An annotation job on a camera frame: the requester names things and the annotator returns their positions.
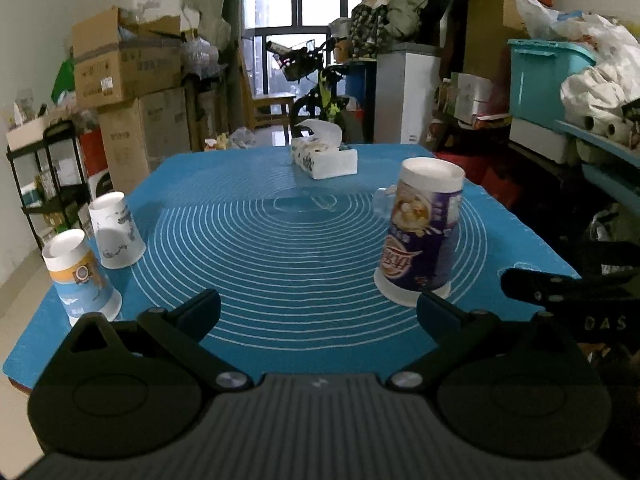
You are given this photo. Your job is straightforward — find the teal plastic storage bin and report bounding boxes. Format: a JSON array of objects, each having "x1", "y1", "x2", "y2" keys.
[{"x1": 508, "y1": 39, "x2": 597, "y2": 129}]

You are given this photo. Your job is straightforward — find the tall brown cardboard box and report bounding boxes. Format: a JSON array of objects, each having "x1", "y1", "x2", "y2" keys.
[{"x1": 463, "y1": 0, "x2": 528, "y2": 86}]

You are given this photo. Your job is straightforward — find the black green bicycle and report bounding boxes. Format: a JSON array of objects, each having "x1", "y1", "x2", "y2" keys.
[{"x1": 264, "y1": 37, "x2": 364, "y2": 143}]

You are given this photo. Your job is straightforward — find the clear plastic cup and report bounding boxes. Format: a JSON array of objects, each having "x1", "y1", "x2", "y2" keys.
[{"x1": 371, "y1": 184, "x2": 397, "y2": 220}]

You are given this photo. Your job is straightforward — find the white cabinet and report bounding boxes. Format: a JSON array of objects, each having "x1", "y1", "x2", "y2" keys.
[{"x1": 373, "y1": 44, "x2": 442, "y2": 144}]

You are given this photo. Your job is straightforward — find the wooden chair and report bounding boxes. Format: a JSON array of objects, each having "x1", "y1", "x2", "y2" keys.
[{"x1": 238, "y1": 47, "x2": 295, "y2": 145}]

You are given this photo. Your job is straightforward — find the black metal shelf rack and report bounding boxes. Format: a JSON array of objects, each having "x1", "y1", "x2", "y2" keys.
[{"x1": 6, "y1": 119, "x2": 91, "y2": 249}]

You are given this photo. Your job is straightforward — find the blue orange paper cup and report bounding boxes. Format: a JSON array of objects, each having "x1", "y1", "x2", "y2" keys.
[{"x1": 41, "y1": 229, "x2": 122, "y2": 326}]

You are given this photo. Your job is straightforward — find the white plastic bags pile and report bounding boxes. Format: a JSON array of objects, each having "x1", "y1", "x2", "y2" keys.
[{"x1": 560, "y1": 58, "x2": 639, "y2": 146}]

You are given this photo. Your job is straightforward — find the top cardboard box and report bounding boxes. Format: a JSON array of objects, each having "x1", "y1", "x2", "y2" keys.
[{"x1": 72, "y1": 6, "x2": 181, "y2": 108}]

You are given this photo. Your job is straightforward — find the purple paper cup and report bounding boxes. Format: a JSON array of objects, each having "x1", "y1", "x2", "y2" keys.
[{"x1": 373, "y1": 157, "x2": 465, "y2": 308}]

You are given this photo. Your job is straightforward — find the white tissue box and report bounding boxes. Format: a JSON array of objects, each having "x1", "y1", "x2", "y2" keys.
[{"x1": 291, "y1": 119, "x2": 358, "y2": 180}]

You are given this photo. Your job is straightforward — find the lower cardboard box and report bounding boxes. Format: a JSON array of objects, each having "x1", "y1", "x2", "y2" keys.
[{"x1": 99, "y1": 88, "x2": 191, "y2": 193}]

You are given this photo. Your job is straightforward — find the white patterned paper cup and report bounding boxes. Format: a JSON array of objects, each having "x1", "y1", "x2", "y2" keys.
[{"x1": 89, "y1": 191, "x2": 146, "y2": 270}]

